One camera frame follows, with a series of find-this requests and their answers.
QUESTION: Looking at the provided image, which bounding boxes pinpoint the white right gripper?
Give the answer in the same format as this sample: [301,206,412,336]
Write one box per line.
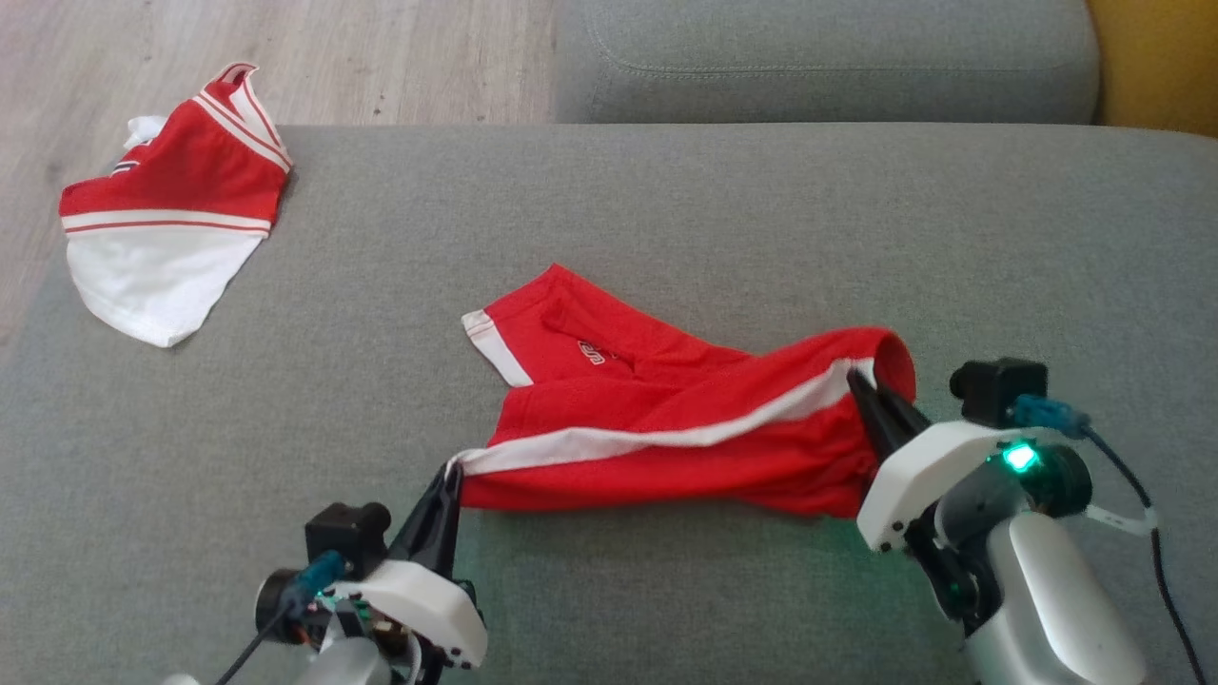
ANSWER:
[844,368,1095,636]

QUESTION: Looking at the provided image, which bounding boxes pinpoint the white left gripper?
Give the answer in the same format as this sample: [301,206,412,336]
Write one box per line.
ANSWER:
[328,460,489,678]

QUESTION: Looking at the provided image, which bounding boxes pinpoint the red mesh shorts white stripes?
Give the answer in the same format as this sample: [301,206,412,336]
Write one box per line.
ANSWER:
[445,264,918,520]

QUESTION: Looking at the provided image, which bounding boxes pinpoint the red T-shirt white sleeves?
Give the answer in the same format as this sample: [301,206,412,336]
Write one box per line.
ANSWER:
[59,63,294,349]

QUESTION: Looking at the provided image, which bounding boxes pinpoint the large grey sofa seat cushion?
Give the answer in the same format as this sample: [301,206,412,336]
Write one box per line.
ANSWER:
[0,122,1218,685]

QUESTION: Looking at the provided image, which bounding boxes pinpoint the small grey sofa cushion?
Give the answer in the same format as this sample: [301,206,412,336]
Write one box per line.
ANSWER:
[552,0,1102,126]

